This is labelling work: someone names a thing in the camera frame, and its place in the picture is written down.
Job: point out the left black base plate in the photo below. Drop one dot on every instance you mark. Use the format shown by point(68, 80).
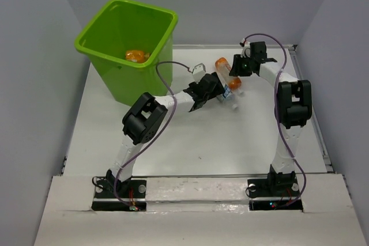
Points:
point(132, 196)

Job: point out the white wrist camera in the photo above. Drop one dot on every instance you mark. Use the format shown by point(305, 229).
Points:
point(245, 45)
point(198, 72)

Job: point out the small orange juice bottle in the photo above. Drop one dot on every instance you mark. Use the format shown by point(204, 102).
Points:
point(137, 56)

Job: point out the clear bottle green white label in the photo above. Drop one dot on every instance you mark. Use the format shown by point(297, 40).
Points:
point(228, 99)

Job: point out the orange capped orange label bottle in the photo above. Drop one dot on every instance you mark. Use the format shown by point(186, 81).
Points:
point(223, 67)

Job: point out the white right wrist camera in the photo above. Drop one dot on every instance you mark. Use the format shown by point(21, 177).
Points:
point(245, 45)

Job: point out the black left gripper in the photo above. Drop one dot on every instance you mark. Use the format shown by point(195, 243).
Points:
point(217, 91)

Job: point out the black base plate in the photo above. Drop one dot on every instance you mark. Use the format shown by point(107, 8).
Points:
point(262, 199)
point(132, 196)

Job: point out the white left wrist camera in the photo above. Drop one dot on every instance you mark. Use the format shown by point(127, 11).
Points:
point(198, 72)

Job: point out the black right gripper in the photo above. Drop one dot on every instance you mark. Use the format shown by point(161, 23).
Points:
point(236, 69)

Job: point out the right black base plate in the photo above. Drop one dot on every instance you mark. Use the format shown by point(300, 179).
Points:
point(262, 199)

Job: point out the green plastic bin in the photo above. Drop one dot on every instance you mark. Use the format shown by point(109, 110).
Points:
point(129, 44)

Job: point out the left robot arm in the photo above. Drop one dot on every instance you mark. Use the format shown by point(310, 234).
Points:
point(148, 116)

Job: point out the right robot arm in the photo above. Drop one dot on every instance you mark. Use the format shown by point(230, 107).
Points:
point(292, 110)

